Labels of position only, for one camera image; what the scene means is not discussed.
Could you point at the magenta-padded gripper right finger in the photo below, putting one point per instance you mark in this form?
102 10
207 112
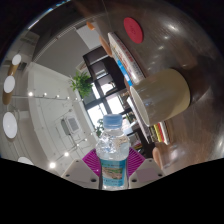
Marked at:
146 173

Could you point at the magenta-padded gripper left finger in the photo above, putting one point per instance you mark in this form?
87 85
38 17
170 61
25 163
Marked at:
80 173

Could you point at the clear water bottle blue cap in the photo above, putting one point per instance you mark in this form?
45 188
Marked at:
113 156

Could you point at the ceiling spot lights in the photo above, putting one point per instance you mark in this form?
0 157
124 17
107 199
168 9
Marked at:
52 165

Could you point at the green potted plant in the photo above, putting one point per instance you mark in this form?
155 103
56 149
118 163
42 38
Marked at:
81 85
99 128

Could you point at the ceiling air conditioner unit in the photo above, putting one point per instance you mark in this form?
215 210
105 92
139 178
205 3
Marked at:
70 125

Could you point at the cream ceramic mug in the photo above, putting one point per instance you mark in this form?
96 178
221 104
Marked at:
163 96

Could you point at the round white ceiling panels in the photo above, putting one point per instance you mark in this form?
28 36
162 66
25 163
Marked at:
10 125

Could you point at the low dark open shelf unit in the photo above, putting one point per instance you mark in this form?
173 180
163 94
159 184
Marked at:
100 68

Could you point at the flat white and blue book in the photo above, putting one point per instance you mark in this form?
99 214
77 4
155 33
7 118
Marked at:
126 56

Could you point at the orange chairs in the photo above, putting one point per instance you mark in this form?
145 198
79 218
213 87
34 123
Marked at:
105 46

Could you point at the flat round red coaster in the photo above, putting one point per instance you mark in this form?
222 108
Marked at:
133 30

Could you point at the white wall panel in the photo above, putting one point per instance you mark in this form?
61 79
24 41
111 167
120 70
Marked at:
88 36

